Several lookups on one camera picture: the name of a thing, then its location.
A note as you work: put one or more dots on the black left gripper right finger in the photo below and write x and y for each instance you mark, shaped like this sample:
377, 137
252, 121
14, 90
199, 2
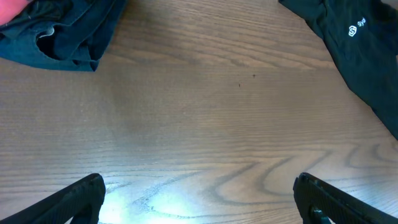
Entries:
319, 203

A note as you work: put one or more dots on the black t-shirt with white logo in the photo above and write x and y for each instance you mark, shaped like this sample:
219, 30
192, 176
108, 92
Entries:
361, 37

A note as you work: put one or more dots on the red folded t-shirt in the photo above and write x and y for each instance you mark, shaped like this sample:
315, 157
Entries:
9, 9

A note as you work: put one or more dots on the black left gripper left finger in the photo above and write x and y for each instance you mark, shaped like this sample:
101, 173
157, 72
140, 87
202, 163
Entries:
79, 203

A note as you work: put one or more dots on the navy folded shirt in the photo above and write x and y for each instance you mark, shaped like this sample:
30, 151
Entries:
61, 34

